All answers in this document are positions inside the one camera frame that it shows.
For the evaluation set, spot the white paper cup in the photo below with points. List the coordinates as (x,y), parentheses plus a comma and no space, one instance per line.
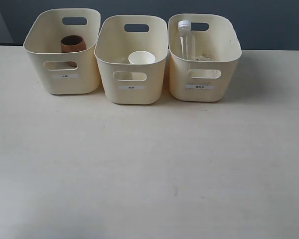
(140,58)

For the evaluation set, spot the right cream plastic bin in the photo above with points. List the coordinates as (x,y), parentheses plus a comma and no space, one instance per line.
(207,76)

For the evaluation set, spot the middle cream plastic bin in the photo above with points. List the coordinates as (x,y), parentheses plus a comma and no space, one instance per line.
(120,35)

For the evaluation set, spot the cream plastic bin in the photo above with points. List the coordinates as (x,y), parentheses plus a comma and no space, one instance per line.
(120,35)
(207,76)
(65,73)

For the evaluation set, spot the clear plastic bottle white cap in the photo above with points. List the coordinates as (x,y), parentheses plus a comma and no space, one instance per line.
(187,40)

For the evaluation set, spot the brown wooden cup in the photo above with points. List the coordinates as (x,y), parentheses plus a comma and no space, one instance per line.
(73,43)

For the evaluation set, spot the left cream plastic bin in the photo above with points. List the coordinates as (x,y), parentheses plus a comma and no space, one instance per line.
(65,73)

